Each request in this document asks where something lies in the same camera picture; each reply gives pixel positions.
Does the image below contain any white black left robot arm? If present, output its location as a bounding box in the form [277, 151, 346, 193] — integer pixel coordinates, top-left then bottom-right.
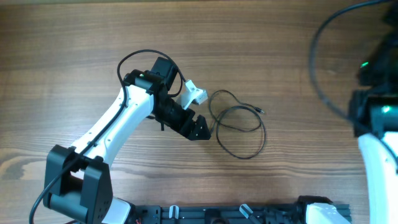
[42, 57, 211, 223]

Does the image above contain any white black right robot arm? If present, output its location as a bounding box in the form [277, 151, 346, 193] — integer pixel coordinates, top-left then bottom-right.
[349, 1, 397, 223]

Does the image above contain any black left camera cable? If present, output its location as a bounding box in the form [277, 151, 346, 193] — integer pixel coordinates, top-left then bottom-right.
[29, 49, 187, 224]

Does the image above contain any black camera cable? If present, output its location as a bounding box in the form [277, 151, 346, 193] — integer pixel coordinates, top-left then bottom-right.
[29, 49, 187, 224]
[308, 0, 398, 174]

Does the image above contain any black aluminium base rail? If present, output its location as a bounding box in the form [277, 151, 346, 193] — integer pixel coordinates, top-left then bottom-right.
[132, 195, 352, 224]

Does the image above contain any black right camera cable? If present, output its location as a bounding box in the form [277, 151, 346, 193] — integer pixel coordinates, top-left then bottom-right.
[308, 0, 398, 174]

